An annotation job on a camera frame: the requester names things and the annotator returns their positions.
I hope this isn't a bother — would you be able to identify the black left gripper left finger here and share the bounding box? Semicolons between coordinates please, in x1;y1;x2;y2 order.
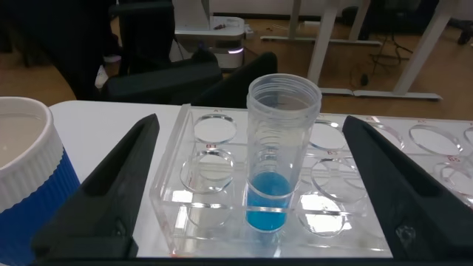
30;113;160;260

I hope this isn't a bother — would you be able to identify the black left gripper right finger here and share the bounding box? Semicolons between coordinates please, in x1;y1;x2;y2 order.
341;115;473;260

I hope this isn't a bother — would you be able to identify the blue white paper cup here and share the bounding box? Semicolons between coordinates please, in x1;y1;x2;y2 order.
0;96;81;266

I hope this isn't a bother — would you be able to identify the clear acrylic tube rack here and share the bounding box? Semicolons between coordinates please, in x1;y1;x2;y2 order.
149;103;473;259

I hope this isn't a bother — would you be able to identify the white standing desk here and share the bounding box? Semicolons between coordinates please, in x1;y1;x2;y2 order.
260;0;381;96
347;0;455;101

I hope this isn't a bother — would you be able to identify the test tube with blue pigment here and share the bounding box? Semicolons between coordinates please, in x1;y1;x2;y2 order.
245;72;323;256

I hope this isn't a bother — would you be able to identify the white mobile robot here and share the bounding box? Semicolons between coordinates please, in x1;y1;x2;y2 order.
171;0;248;70

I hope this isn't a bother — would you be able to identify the person in black clothes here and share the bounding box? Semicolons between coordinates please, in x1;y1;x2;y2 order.
0;0;123;101

